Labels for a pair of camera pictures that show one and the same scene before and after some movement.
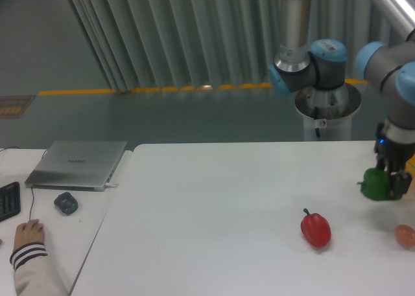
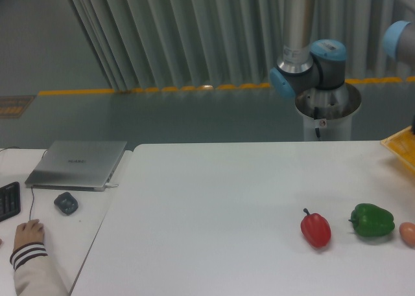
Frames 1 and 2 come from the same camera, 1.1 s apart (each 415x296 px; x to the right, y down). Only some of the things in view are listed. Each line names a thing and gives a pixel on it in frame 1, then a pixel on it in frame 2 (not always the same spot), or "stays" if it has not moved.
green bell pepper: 375,184 → 369,221
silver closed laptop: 76,165 stays
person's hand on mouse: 29,232 stays
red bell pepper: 316,228 stays
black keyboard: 10,201 stays
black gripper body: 390,154 → 413,128
